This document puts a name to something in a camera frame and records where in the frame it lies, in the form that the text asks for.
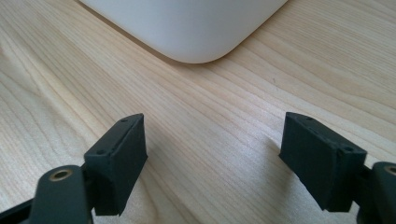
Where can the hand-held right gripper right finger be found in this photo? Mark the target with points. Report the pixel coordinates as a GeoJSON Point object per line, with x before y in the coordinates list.
{"type": "Point", "coordinates": [320, 161]}

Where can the white plastic container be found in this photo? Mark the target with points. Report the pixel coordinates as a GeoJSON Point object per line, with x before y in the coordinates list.
{"type": "Point", "coordinates": [186, 28]}

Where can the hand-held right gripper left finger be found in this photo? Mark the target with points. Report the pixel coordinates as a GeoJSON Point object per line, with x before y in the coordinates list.
{"type": "Point", "coordinates": [115, 168]}

